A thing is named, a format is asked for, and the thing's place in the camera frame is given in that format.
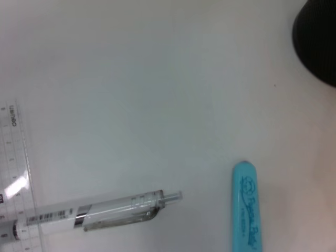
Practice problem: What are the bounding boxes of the black mesh pen holder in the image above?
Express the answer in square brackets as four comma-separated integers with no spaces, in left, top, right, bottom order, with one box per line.
[291,0,336,88]

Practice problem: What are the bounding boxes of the blue safety scissors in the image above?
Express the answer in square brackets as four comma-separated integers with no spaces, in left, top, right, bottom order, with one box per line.
[232,160,263,252]

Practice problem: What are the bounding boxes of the clear silver ballpoint pen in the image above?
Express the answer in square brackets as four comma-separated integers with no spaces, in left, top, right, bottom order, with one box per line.
[0,191,183,241]

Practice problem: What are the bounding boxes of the transparent plastic ruler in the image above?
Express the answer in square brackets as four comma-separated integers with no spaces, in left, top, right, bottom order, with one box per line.
[0,99,46,252]

